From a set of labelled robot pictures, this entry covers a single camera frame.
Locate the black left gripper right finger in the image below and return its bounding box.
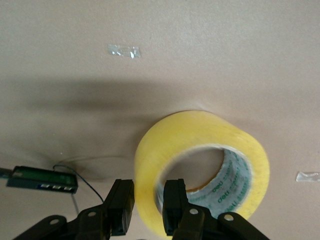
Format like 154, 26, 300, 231
162, 179, 273, 240

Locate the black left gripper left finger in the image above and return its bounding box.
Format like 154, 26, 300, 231
12, 178, 136, 240

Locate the yellow packing tape roll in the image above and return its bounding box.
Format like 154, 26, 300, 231
133, 109, 271, 237

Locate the clear tape piece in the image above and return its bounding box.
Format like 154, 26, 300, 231
295, 171, 320, 184
107, 44, 142, 60

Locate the green circuit board module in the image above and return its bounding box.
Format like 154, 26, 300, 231
0, 165, 80, 195

